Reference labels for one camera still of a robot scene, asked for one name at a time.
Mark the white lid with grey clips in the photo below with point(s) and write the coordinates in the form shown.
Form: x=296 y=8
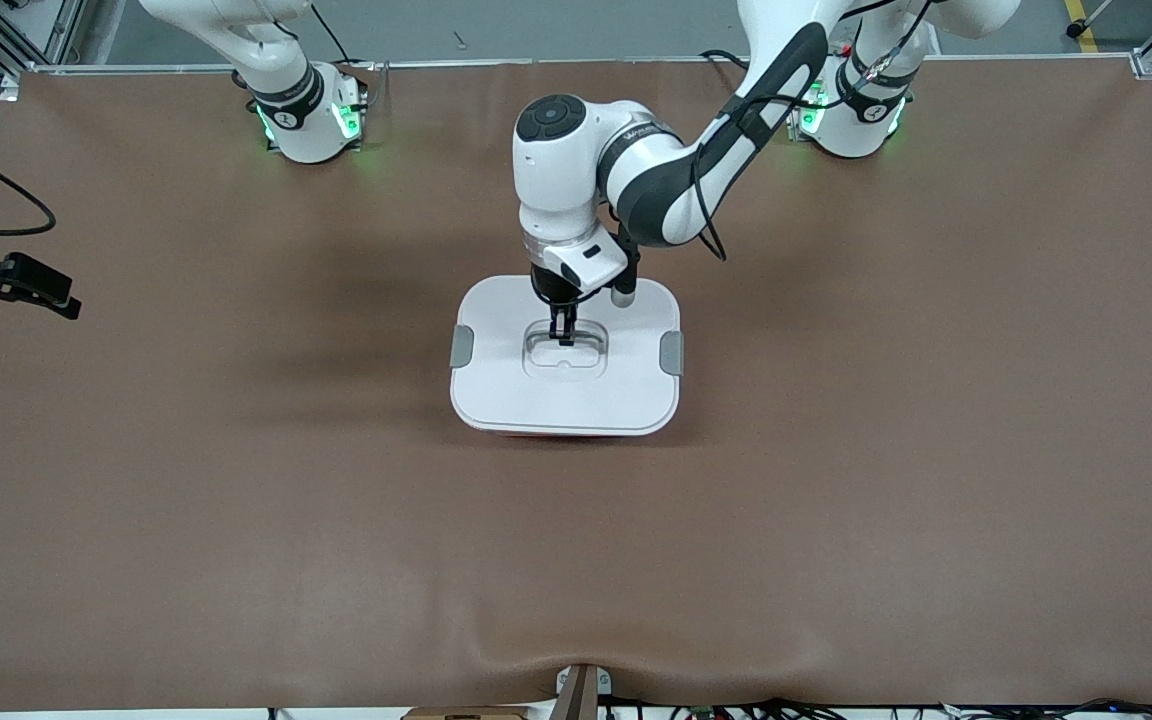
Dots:
x=536 y=400

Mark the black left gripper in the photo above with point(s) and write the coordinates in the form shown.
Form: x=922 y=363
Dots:
x=548 y=287

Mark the pink plastic storage box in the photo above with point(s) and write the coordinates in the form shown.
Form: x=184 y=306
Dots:
x=556 y=433

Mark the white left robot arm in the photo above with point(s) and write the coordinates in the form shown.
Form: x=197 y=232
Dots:
x=556 y=180

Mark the brown strip with metal bracket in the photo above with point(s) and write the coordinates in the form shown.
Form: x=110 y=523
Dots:
x=576 y=695

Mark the black caster wheel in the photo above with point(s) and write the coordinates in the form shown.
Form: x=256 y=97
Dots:
x=1077 y=29

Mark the cardboard piece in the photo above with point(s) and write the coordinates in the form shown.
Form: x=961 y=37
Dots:
x=466 y=714

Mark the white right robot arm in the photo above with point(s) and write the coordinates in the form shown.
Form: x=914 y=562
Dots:
x=286 y=90

